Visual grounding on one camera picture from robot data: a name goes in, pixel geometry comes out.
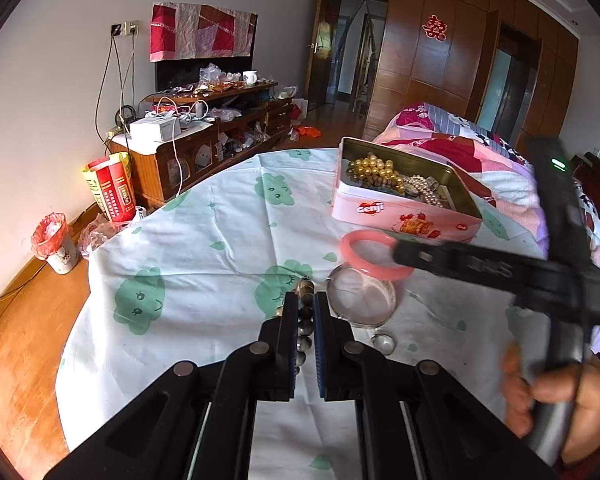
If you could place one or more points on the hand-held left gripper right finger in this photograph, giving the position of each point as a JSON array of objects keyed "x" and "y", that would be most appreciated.
[{"x": 322, "y": 345}]

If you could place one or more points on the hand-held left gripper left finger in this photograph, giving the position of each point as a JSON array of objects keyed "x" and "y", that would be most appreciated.
[{"x": 289, "y": 345}]

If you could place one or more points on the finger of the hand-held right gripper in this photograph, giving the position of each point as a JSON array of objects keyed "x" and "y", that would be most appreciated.
[{"x": 455, "y": 260}]

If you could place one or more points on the pink tin box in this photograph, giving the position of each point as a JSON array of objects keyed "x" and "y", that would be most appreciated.
[{"x": 375, "y": 215}]

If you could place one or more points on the pink bangle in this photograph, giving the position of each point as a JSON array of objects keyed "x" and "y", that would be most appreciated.
[{"x": 347, "y": 255}]

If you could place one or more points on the person's right hand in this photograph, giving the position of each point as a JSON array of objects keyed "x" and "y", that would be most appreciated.
[{"x": 592, "y": 410}]

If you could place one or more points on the clear glass bangle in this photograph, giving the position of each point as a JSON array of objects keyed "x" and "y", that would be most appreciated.
[{"x": 365, "y": 321}]

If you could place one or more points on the white frog print tablecloth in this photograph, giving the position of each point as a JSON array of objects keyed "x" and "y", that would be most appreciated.
[{"x": 205, "y": 260}]

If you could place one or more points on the brown wooden wardrobe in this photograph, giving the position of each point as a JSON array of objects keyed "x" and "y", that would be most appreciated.
[{"x": 410, "y": 90}]

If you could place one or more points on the orange plastic item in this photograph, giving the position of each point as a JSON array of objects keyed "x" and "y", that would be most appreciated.
[{"x": 307, "y": 131}]

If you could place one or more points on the white paper bag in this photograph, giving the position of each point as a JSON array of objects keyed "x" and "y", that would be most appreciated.
[{"x": 300, "y": 109}]

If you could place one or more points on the wooden television cabinet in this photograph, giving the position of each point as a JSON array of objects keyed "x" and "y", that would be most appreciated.
[{"x": 150, "y": 175}]

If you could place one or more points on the clear plastic bag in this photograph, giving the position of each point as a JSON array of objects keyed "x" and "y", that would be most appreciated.
[{"x": 95, "y": 237}]

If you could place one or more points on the red and yellow bag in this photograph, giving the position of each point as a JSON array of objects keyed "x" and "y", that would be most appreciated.
[{"x": 112, "y": 190}]

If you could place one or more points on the wooden room door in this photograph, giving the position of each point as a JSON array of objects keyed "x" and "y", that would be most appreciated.
[{"x": 320, "y": 60}]

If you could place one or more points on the bucket with red liner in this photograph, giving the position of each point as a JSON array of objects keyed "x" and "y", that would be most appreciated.
[{"x": 62, "y": 255}]

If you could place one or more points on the white cardboard box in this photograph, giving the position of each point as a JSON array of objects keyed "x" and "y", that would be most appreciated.
[{"x": 150, "y": 130}]

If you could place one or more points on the white mug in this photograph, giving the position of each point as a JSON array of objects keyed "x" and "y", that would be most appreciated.
[{"x": 250, "y": 77}]

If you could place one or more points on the crumpled clear plastic bags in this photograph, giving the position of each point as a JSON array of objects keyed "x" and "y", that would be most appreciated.
[{"x": 215, "y": 75}]

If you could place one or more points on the black television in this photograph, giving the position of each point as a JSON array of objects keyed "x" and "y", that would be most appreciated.
[{"x": 177, "y": 75}]

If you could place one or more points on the red patchwork cover cloth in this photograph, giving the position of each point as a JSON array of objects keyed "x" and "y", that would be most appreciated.
[{"x": 200, "y": 30}]

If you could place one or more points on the red paper wall decoration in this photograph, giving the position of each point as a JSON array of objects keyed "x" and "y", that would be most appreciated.
[{"x": 434, "y": 27}]

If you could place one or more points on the wall power socket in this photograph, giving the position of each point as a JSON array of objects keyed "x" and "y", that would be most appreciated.
[{"x": 125, "y": 28}]

